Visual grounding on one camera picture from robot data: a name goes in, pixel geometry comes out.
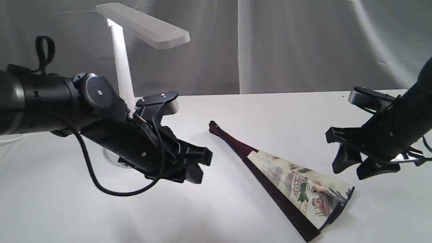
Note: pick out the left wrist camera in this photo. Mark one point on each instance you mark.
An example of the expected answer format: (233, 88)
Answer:
(157, 105)

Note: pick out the white desk lamp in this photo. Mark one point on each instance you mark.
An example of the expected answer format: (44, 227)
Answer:
(153, 31)

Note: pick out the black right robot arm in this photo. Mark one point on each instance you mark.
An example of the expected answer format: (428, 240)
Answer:
(420, 91)

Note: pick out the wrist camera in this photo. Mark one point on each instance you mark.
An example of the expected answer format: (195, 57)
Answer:
(157, 105)
(369, 100)

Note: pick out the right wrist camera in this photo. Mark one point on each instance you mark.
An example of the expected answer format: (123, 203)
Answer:
(369, 100)

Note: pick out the grey backdrop curtain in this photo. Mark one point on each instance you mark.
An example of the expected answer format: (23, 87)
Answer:
(236, 46)

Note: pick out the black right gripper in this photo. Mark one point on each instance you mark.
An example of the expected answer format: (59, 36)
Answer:
(374, 145)

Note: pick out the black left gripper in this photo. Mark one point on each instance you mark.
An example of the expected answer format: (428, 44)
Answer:
(130, 142)

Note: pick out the painted paper folding fan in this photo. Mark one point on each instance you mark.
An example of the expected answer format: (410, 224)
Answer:
(310, 200)

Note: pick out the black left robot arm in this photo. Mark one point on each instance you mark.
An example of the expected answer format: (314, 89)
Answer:
(35, 101)

